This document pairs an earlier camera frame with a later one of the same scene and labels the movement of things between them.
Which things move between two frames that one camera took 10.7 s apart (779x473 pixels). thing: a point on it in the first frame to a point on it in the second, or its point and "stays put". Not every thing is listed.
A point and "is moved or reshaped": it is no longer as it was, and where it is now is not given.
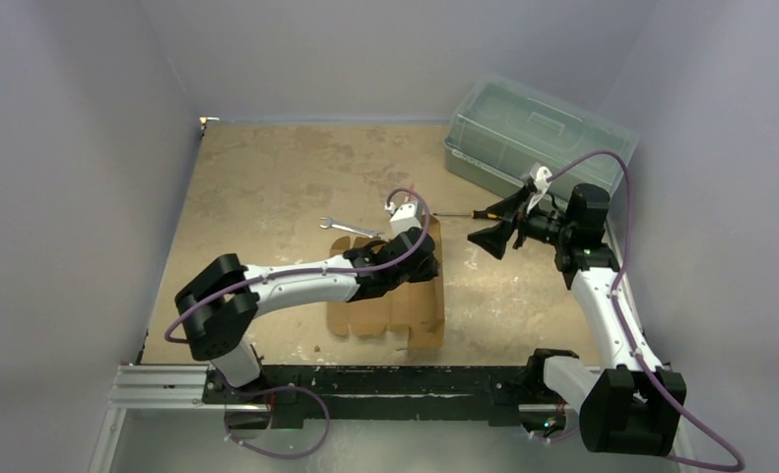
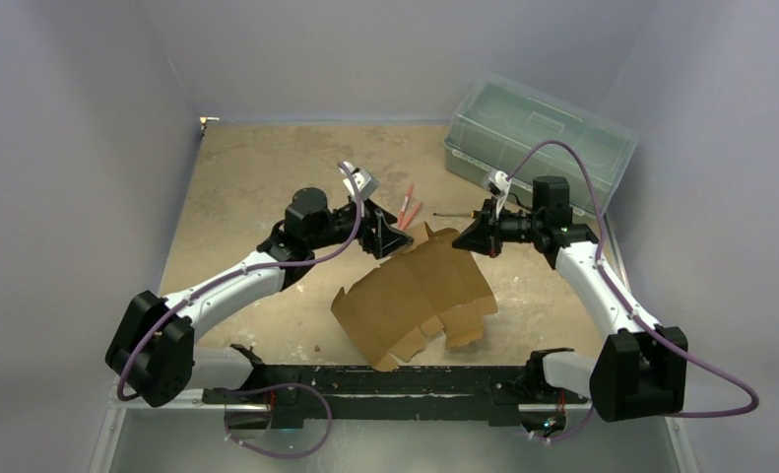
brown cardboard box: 413,307 is moved or reshaped
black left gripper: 429,270 to 378,228
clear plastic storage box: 505,126 stays put
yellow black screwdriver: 476,214 stays put
